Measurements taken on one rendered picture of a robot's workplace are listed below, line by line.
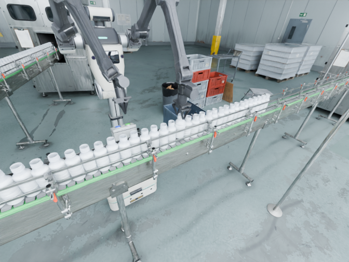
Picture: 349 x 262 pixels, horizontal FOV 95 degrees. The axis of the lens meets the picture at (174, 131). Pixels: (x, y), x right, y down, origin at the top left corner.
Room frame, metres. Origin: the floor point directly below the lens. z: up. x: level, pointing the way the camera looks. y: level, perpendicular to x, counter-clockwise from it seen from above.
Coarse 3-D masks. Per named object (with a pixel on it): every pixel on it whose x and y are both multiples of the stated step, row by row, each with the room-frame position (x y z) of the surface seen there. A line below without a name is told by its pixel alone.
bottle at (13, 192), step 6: (0, 174) 0.37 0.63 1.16; (0, 180) 0.36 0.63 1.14; (6, 180) 0.37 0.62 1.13; (12, 180) 0.38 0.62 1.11; (0, 186) 0.35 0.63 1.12; (0, 192) 0.34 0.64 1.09; (6, 192) 0.35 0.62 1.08; (12, 192) 0.36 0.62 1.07; (18, 192) 0.37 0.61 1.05; (6, 198) 0.34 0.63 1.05; (12, 204) 0.34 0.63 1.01
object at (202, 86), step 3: (201, 81) 3.32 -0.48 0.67; (204, 81) 3.38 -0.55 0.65; (207, 81) 3.45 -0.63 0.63; (195, 84) 3.21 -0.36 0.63; (198, 84) 3.66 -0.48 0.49; (201, 84) 3.33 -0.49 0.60; (204, 84) 3.41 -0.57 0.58; (207, 84) 3.47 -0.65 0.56; (198, 87) 3.29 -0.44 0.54; (201, 87) 3.35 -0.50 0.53; (204, 87) 3.41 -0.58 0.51; (198, 90) 3.29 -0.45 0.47; (201, 90) 3.35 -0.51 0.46
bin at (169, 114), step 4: (188, 100) 1.64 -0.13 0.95; (168, 104) 1.50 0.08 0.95; (192, 104) 1.57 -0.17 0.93; (164, 108) 1.45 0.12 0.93; (168, 108) 1.50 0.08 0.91; (172, 108) 1.53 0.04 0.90; (176, 108) 1.56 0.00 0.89; (192, 108) 1.57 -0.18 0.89; (196, 108) 1.51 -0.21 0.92; (200, 108) 1.47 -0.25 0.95; (164, 112) 1.45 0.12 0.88; (168, 112) 1.39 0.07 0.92; (172, 112) 1.53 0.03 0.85; (184, 112) 1.63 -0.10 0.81; (192, 112) 1.56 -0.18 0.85; (196, 112) 1.51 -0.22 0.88; (164, 116) 1.45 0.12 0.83; (168, 116) 1.39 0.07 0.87; (172, 116) 1.33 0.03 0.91; (176, 116) 1.27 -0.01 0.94; (164, 120) 1.45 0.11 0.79; (168, 120) 1.38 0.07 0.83
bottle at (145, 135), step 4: (144, 128) 0.72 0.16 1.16; (144, 132) 0.69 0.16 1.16; (148, 132) 0.72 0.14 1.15; (140, 136) 0.70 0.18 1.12; (144, 136) 0.69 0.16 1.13; (148, 136) 0.70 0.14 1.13; (140, 140) 0.69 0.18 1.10; (144, 140) 0.68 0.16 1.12; (144, 144) 0.68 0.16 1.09; (144, 148) 0.68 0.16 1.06
